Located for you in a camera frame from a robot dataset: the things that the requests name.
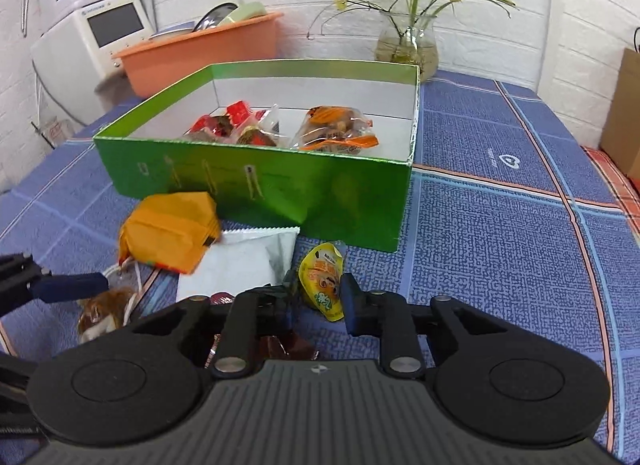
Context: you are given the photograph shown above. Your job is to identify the green cardboard box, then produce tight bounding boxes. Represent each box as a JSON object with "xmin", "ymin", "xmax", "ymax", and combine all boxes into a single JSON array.
[{"xmin": 92, "ymin": 59, "xmax": 421, "ymax": 253}]

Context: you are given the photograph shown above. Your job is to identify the pale green bowl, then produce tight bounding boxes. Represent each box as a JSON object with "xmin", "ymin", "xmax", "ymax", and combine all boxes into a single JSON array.
[{"xmin": 217, "ymin": 1, "xmax": 266, "ymax": 26}]

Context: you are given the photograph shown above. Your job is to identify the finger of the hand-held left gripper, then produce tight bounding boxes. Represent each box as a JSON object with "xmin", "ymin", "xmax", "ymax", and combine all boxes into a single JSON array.
[
  {"xmin": 0, "ymin": 254, "xmax": 110, "ymax": 318},
  {"xmin": 0, "ymin": 351, "xmax": 38, "ymax": 413}
]

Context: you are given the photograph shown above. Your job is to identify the brown cardboard box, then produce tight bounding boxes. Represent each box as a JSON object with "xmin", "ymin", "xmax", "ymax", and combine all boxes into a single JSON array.
[{"xmin": 600, "ymin": 47, "xmax": 640, "ymax": 183}]

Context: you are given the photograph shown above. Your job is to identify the blue checked tablecloth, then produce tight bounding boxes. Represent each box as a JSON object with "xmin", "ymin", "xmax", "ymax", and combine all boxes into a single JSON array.
[{"xmin": 0, "ymin": 67, "xmax": 640, "ymax": 465}]

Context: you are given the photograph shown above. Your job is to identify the white appliance with screen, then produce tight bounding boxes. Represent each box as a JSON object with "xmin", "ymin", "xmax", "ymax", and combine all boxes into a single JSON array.
[{"xmin": 31, "ymin": 0, "xmax": 156, "ymax": 128}]

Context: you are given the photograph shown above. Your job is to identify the plaid blanket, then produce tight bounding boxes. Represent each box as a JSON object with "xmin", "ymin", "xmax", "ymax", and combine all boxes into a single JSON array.
[{"xmin": 582, "ymin": 145, "xmax": 640, "ymax": 236}]

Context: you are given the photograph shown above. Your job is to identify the orange plastic basin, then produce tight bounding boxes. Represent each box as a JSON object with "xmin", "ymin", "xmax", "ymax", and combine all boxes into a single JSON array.
[{"xmin": 112, "ymin": 12, "xmax": 285, "ymax": 98}]

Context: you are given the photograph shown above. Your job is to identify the orange snack packet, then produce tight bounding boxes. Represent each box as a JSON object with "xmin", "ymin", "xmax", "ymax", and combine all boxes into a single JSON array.
[{"xmin": 117, "ymin": 191, "xmax": 222, "ymax": 276}]

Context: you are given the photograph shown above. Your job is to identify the white snack packet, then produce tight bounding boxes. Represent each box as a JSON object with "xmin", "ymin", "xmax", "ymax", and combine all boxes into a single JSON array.
[{"xmin": 175, "ymin": 226, "xmax": 300, "ymax": 303}]

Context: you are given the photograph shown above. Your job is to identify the glass vase with yellow flowers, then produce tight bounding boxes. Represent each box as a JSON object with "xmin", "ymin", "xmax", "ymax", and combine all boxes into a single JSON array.
[{"xmin": 306, "ymin": 0, "xmax": 518, "ymax": 82}]

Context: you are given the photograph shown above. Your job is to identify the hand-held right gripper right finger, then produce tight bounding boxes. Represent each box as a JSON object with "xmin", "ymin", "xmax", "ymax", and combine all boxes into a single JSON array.
[{"xmin": 340, "ymin": 272, "xmax": 511, "ymax": 380}]

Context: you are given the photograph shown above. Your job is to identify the blue rimmed dish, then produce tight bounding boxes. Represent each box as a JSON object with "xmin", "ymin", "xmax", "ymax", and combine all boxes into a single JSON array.
[{"xmin": 149, "ymin": 20, "xmax": 198, "ymax": 42}]

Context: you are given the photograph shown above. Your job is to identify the clear packet with orange trim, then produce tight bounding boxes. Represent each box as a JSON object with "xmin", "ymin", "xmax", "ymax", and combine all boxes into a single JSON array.
[{"xmin": 290, "ymin": 105, "xmax": 380, "ymax": 153}]

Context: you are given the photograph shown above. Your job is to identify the clear packet with brown snack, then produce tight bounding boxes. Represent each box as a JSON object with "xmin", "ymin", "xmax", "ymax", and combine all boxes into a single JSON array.
[{"xmin": 235, "ymin": 105, "xmax": 287, "ymax": 148}]

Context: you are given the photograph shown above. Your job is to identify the yellow jelly pouch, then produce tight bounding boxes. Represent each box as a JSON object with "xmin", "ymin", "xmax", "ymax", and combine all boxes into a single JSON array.
[{"xmin": 297, "ymin": 241, "xmax": 348, "ymax": 322}]

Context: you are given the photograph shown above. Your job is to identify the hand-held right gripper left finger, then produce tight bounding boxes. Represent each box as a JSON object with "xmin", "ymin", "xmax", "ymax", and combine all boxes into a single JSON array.
[{"xmin": 127, "ymin": 285, "xmax": 296, "ymax": 380}]

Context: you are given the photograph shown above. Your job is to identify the metal pot lid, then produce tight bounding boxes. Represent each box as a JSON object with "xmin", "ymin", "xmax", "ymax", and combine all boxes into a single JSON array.
[{"xmin": 192, "ymin": 2, "xmax": 240, "ymax": 32}]

